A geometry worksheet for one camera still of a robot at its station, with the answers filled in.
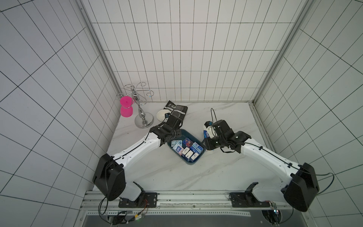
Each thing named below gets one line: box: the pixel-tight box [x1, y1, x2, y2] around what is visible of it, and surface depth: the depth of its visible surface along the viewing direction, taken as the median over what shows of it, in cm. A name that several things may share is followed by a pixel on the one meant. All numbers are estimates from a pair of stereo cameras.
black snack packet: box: [163, 100, 189, 120], surface depth 116 cm
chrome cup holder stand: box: [116, 81, 155, 129], surface depth 93 cm
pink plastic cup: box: [120, 95, 134, 118], surface depth 84 cm
